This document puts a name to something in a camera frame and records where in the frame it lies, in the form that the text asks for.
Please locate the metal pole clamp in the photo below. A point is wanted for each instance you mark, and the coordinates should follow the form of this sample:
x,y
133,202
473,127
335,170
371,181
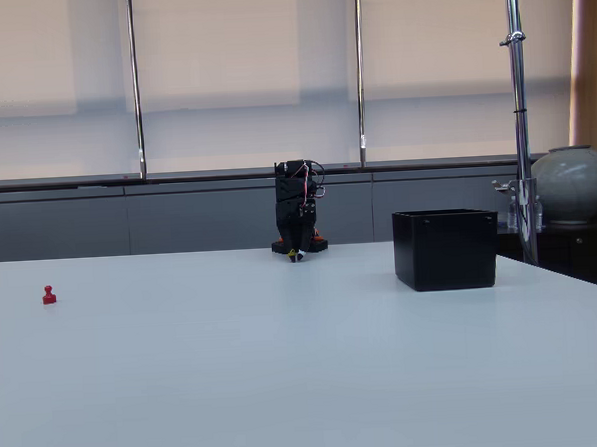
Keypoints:
x,y
504,185

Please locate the black open box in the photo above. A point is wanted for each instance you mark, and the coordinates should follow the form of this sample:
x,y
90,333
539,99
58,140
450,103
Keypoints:
x,y
445,256

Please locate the brown wooden wall panel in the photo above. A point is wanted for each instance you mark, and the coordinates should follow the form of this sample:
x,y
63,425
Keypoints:
x,y
591,68

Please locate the grey window sill cabinet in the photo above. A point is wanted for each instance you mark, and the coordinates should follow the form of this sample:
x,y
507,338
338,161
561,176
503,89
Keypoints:
x,y
178,220

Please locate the metal window mullion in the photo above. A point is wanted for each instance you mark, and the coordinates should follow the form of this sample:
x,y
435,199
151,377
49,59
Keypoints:
x,y
136,92
360,80

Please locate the grey ceramic jar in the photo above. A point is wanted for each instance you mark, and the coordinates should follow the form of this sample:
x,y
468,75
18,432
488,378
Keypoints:
x,y
577,184

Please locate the beige roller blind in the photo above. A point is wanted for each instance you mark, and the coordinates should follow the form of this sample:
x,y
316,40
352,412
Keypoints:
x,y
46,86
435,66
246,76

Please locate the chrome stand pole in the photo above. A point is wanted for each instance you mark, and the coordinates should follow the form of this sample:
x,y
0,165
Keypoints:
x,y
520,122

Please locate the dark sideboard cabinet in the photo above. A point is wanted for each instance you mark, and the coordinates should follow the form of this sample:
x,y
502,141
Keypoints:
x,y
580,254

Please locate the black orange robot base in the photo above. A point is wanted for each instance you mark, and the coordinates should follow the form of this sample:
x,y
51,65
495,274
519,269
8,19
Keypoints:
x,y
319,244

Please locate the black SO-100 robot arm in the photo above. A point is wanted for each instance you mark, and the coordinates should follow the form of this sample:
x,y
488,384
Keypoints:
x,y
289,184

